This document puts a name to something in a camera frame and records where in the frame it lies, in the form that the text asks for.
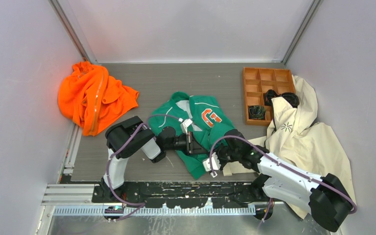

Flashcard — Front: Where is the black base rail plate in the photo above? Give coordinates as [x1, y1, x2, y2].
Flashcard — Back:
[91, 181, 269, 209]

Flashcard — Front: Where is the orange jacket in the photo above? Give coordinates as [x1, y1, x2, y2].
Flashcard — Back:
[58, 61, 139, 136]

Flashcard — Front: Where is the aluminium slotted rail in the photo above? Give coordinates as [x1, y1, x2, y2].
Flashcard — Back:
[53, 205, 256, 216]

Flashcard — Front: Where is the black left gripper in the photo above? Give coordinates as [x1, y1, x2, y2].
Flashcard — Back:
[165, 132, 207, 155]

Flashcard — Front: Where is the black coiled item in tray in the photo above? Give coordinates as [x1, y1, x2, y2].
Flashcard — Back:
[263, 90, 300, 108]

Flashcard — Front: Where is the orange compartment tray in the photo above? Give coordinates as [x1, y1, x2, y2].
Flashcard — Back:
[242, 67, 295, 127]

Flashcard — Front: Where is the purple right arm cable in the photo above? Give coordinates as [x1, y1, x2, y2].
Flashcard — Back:
[208, 135, 358, 224]

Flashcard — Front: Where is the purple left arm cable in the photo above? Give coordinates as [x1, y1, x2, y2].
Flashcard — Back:
[105, 114, 184, 223]

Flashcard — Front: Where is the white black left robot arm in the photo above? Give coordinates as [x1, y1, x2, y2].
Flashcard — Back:
[101, 114, 208, 202]

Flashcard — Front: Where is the dark patterned rolled cloth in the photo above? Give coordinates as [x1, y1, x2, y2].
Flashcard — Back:
[248, 105, 266, 120]

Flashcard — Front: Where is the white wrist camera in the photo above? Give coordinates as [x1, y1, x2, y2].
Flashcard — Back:
[178, 118, 193, 134]
[202, 155, 221, 178]

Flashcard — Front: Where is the cream beige jacket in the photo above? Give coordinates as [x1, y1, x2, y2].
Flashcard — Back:
[223, 75, 357, 219]

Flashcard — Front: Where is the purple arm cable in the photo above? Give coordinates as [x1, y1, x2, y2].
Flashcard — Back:
[105, 114, 184, 223]
[208, 135, 358, 224]

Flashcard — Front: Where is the green varsity jacket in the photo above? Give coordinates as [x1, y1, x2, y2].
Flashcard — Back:
[147, 91, 235, 180]

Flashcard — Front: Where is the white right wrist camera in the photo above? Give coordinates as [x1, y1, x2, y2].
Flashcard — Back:
[202, 155, 221, 178]

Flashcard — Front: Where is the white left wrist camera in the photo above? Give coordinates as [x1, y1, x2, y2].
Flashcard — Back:
[178, 118, 193, 134]

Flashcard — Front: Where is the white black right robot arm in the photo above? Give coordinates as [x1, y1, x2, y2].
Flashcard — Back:
[209, 129, 357, 232]

